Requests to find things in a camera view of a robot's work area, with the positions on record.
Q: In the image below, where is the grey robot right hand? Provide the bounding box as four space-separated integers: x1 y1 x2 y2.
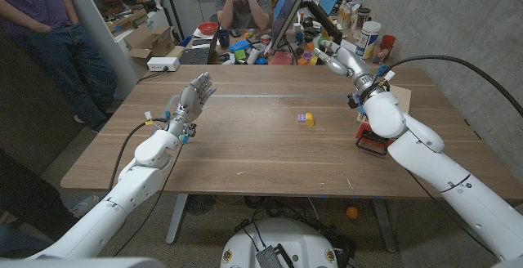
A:
317 38 375 96

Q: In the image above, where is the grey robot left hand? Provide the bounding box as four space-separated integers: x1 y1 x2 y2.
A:
167 71 217 132

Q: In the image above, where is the white canister with blue label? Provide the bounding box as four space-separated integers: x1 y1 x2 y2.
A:
355 20 382 60

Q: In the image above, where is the red jar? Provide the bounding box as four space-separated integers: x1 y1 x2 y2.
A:
372 34 396 65

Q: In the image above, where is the black laptop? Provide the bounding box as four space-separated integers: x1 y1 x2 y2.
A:
178 25 221 65

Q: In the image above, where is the white power box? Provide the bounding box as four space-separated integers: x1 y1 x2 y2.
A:
146 56 181 73

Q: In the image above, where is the dark lidded jar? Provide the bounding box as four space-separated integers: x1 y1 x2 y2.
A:
356 7 372 30

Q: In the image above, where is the wooden box with slotted lid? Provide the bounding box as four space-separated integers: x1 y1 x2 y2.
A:
356 83 413 124

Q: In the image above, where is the pink flat box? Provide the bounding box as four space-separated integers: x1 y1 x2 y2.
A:
268 51 294 66

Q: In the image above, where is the blue toy block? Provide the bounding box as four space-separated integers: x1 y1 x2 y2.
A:
228 39 251 53

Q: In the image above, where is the red bowl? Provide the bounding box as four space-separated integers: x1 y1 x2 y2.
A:
197 21 220 36

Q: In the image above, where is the open cardboard box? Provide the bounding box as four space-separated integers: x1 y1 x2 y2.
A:
123 25 177 67

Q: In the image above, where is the large flat monitor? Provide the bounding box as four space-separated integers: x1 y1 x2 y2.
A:
269 0 311 52

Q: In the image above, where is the seated person in grey shirt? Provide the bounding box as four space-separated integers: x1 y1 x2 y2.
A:
215 0 272 31

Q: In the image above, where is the black round floor fan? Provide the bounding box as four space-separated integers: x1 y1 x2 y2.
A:
186 194 217 216

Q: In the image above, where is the white shelf unit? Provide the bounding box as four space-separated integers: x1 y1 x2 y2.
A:
60 0 172 97

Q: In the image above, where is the grey table leg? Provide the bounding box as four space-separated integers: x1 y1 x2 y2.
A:
372 197 398 253
165 194 189 245

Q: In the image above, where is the standing person in purple shirt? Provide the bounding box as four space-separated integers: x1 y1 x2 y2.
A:
0 0 118 132

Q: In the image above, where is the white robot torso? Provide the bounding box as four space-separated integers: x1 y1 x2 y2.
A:
220 217 339 268

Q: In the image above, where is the grey ribbed electronics box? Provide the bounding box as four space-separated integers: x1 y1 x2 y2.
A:
255 245 287 268

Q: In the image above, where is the person in black trousers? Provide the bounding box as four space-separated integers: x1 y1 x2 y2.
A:
0 149 101 240

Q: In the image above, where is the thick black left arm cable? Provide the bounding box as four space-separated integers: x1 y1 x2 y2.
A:
106 117 171 191

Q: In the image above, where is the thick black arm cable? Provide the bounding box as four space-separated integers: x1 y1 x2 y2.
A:
106 117 171 191
378 54 523 118

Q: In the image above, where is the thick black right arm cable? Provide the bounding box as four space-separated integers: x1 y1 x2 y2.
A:
378 54 523 118

